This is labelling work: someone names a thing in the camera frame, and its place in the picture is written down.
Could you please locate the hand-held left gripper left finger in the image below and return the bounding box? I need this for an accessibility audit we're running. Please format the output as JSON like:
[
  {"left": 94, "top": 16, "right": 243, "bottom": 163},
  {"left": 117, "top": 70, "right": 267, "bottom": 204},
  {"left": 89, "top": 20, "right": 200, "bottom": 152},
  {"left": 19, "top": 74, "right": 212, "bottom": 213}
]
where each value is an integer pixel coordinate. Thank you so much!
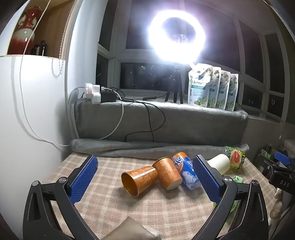
[{"left": 22, "top": 155, "right": 100, "bottom": 240}]

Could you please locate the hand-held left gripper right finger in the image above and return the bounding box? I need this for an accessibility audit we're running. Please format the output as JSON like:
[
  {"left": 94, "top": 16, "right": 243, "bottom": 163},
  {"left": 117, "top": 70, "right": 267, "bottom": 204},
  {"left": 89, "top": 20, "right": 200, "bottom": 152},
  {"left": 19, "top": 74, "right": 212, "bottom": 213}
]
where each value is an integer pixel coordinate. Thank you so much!
[{"left": 192, "top": 155, "right": 270, "bottom": 240}]

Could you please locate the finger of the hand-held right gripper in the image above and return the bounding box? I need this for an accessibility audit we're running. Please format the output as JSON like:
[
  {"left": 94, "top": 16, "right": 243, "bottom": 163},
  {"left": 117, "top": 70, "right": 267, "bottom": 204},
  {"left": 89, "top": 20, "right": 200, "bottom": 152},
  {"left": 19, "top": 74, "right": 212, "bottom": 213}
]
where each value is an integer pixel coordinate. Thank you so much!
[
  {"left": 256, "top": 155, "right": 278, "bottom": 178},
  {"left": 274, "top": 151, "right": 292, "bottom": 172}
]

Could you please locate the orange patterned paper cup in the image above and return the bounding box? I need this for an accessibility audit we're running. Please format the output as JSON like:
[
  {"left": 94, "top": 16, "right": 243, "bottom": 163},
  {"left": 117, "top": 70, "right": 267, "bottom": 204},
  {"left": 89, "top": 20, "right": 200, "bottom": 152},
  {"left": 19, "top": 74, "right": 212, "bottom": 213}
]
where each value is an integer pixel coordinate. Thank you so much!
[
  {"left": 121, "top": 165, "right": 159, "bottom": 198},
  {"left": 152, "top": 157, "right": 183, "bottom": 191}
]

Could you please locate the white paper cup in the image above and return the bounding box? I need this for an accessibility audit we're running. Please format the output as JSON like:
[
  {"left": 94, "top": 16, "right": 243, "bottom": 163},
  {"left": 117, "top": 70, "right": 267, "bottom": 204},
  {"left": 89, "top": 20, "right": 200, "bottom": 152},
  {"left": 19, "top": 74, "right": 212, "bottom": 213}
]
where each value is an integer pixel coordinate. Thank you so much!
[{"left": 207, "top": 153, "right": 231, "bottom": 176}]

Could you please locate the green plastic cup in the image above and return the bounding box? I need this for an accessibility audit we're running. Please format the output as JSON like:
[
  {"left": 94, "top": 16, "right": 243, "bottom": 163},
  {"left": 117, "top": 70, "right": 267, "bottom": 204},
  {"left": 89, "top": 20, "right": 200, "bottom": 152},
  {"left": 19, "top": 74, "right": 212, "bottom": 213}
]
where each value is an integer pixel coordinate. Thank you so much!
[{"left": 213, "top": 175, "right": 245, "bottom": 214}]

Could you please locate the person's right hand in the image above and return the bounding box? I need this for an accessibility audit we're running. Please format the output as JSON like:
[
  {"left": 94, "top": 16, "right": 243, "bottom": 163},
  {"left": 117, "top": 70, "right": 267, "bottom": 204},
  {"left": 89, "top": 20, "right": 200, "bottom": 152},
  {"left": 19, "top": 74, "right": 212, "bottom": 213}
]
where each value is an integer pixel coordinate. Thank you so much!
[{"left": 269, "top": 188, "right": 285, "bottom": 220}]

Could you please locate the green carton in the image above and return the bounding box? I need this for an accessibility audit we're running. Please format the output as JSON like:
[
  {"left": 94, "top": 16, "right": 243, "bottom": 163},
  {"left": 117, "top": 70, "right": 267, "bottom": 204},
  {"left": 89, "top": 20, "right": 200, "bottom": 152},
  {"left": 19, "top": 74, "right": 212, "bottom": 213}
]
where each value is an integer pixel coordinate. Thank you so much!
[{"left": 260, "top": 145, "right": 274, "bottom": 160}]

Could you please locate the blue and orange drink can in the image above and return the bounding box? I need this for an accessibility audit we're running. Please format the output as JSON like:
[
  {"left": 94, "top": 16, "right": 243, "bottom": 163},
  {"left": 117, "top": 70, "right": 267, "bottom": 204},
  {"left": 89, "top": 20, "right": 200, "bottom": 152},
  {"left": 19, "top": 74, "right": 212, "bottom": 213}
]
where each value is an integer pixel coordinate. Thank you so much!
[{"left": 172, "top": 152, "right": 202, "bottom": 191}]

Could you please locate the green red printed can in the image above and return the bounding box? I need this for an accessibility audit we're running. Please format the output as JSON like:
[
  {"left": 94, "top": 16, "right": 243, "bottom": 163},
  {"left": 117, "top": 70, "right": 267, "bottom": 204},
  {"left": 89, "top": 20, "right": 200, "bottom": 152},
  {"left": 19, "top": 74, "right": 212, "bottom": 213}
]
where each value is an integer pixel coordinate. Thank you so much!
[{"left": 225, "top": 146, "right": 247, "bottom": 171}]

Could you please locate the checkered table cloth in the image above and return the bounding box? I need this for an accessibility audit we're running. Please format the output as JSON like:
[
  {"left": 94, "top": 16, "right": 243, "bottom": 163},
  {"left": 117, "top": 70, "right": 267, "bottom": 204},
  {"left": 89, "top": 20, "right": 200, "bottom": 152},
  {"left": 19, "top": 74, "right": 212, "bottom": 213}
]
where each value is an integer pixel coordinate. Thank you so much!
[{"left": 43, "top": 152, "right": 277, "bottom": 240}]

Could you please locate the grey blanket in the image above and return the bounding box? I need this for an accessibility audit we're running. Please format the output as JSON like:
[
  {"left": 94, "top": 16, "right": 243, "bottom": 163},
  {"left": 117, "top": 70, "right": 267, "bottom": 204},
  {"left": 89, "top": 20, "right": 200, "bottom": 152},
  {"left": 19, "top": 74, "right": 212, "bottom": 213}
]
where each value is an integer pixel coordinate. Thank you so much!
[{"left": 70, "top": 98, "right": 250, "bottom": 161}]

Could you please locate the brown pouch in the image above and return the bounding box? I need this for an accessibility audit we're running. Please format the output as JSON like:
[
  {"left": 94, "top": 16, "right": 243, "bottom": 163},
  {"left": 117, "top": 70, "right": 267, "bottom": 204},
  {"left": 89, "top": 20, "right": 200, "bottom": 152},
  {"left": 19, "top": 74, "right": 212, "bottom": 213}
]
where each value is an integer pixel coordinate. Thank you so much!
[{"left": 110, "top": 216, "right": 162, "bottom": 240}]

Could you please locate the white floral refill pouch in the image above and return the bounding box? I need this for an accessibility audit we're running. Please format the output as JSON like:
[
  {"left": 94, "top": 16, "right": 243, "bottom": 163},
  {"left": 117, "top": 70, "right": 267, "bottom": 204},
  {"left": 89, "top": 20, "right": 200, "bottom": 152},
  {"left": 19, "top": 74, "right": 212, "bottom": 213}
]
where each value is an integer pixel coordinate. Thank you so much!
[
  {"left": 207, "top": 66, "right": 222, "bottom": 108},
  {"left": 226, "top": 73, "right": 239, "bottom": 112},
  {"left": 218, "top": 70, "right": 231, "bottom": 110},
  {"left": 188, "top": 63, "right": 214, "bottom": 107}
]

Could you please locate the white power strip with chargers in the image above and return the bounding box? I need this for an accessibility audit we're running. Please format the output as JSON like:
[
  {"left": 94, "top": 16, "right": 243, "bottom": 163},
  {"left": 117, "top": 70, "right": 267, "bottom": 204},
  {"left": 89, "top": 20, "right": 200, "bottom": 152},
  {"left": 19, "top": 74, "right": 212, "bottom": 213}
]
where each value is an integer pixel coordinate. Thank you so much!
[{"left": 82, "top": 83, "right": 102, "bottom": 105}]

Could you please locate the black power adapter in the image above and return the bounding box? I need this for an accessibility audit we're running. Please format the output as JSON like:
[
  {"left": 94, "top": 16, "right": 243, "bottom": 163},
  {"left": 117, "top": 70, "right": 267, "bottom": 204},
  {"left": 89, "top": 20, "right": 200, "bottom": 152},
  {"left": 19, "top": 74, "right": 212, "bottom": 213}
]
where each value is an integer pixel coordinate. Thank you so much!
[{"left": 100, "top": 91, "right": 118, "bottom": 103}]

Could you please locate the white cabinet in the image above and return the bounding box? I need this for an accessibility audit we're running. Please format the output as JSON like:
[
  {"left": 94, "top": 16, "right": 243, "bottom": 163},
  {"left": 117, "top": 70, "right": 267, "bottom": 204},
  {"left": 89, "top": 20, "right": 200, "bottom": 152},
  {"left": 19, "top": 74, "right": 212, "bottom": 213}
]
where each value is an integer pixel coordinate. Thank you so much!
[{"left": 0, "top": 0, "right": 100, "bottom": 236}]

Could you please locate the black tripod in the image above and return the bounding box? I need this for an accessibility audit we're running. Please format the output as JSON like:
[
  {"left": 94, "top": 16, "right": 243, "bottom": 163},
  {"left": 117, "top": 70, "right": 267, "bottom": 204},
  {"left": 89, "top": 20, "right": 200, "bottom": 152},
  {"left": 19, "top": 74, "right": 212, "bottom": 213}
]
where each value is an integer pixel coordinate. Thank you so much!
[{"left": 165, "top": 62, "right": 184, "bottom": 104}]

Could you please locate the red and white vase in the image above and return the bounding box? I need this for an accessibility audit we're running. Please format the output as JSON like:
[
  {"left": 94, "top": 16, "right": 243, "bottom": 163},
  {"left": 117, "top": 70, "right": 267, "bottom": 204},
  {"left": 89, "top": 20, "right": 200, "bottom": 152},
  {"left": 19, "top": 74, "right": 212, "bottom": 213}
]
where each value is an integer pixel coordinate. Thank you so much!
[{"left": 9, "top": 6, "right": 44, "bottom": 55}]

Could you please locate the short white charger cable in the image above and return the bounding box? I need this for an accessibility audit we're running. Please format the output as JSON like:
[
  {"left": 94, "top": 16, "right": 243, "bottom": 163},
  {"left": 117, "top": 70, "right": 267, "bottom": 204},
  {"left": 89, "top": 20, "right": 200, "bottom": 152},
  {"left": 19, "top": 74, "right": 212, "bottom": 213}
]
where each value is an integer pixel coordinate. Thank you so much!
[{"left": 99, "top": 86, "right": 125, "bottom": 140}]

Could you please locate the white window frame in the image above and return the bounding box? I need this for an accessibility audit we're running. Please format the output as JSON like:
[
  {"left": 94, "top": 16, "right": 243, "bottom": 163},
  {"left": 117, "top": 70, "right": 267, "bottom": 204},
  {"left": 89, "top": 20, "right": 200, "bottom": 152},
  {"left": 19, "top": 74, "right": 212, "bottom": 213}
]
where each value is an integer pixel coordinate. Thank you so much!
[{"left": 96, "top": 0, "right": 295, "bottom": 126}]

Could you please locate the black cable with inline switch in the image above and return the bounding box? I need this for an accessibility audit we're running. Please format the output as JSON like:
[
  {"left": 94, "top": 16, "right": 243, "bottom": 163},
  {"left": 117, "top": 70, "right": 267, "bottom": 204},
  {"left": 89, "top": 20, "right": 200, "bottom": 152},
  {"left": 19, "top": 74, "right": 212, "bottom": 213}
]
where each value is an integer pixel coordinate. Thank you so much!
[{"left": 120, "top": 92, "right": 167, "bottom": 101}]

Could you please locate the long white cable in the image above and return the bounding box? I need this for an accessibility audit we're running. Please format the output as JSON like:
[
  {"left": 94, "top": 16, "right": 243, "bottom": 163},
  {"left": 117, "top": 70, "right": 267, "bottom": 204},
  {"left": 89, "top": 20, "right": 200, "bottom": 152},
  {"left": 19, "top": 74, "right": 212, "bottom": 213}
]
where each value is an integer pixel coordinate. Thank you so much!
[{"left": 16, "top": 0, "right": 71, "bottom": 147}]

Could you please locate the white bead cord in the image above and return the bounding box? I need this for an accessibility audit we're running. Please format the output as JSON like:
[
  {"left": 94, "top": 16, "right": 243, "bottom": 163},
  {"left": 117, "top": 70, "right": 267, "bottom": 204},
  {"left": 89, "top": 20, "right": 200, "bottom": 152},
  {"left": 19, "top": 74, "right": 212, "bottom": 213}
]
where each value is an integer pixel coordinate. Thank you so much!
[{"left": 52, "top": 0, "right": 77, "bottom": 78}]

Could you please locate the ring light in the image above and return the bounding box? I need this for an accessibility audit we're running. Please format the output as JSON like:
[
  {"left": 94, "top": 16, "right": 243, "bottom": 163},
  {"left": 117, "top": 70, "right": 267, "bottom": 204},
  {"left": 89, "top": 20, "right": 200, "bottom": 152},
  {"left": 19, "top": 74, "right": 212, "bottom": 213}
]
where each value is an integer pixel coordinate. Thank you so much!
[{"left": 149, "top": 9, "right": 207, "bottom": 63}]

